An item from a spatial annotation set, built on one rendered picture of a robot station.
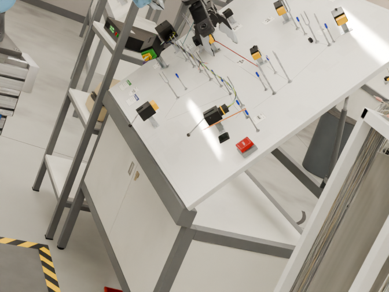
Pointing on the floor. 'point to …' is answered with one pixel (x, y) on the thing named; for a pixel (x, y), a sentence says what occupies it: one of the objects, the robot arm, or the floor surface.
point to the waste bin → (326, 142)
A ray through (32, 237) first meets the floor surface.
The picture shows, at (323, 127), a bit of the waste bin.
